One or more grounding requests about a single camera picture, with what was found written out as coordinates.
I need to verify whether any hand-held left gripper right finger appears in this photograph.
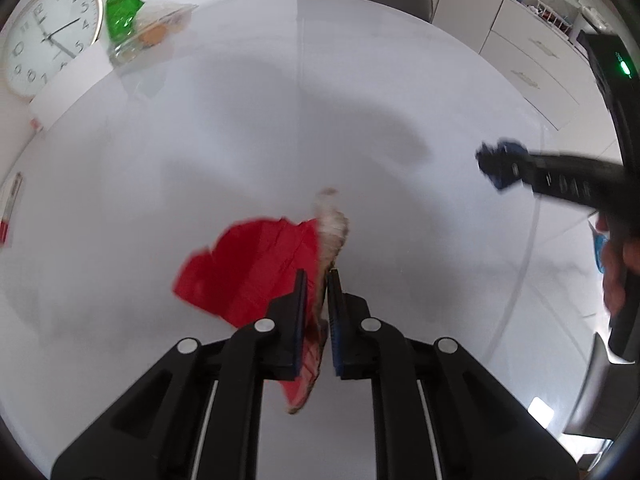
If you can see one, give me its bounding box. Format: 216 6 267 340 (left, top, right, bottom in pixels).
327 269 581 480

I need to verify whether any person's right hand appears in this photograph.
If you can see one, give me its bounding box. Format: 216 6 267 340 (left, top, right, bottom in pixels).
596 209 633 312

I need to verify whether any green and clear food bag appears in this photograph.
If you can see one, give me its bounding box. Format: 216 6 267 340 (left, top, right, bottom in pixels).
107 1 199 67

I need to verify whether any torn red wrapper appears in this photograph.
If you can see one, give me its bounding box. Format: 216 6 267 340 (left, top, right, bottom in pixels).
172 188 352 416

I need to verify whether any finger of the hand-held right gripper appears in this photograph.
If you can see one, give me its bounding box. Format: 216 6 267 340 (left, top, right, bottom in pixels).
500 147 635 212

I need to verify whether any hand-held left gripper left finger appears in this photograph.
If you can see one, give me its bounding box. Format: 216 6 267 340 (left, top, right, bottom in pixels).
50 269 308 480

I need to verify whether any white drawer cabinet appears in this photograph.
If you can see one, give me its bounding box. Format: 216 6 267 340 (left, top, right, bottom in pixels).
479 0 593 132

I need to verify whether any white card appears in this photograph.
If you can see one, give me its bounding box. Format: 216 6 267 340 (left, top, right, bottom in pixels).
28 49 115 129

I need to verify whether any white wall clock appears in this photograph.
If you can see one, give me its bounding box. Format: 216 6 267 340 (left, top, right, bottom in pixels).
0 0 104 99

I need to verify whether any green foil packet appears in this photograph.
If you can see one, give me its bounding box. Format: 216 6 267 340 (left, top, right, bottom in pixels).
105 0 147 45

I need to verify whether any wire dish rack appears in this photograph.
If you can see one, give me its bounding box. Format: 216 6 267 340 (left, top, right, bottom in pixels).
529 0 577 37

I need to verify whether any red and white packet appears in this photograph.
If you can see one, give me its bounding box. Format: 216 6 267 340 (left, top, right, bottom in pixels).
0 171 25 247

